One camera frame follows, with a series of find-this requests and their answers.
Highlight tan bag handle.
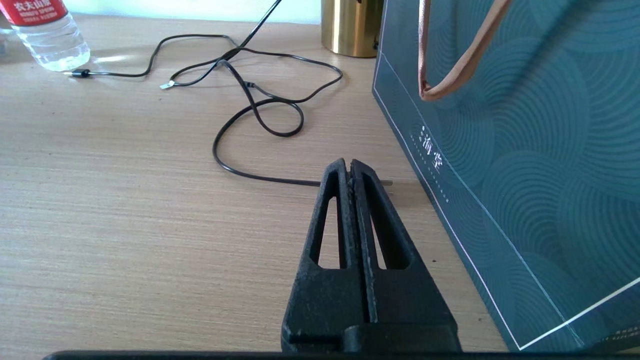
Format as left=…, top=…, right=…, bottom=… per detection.
left=418, top=0, right=513, bottom=102

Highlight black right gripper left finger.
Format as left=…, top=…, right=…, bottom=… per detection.
left=281, top=158, right=371, bottom=352

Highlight black usb cables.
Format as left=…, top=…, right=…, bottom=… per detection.
left=160, top=47, right=394, bottom=187

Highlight clear water bottle red cap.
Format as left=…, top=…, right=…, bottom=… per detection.
left=0, top=0, right=91, bottom=72

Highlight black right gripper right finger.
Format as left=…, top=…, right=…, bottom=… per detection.
left=351, top=159, right=457, bottom=323

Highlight dark teal paper bag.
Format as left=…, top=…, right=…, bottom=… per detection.
left=371, top=0, right=640, bottom=353

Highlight brass desk lamp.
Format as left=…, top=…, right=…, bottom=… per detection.
left=321, top=0, right=385, bottom=58

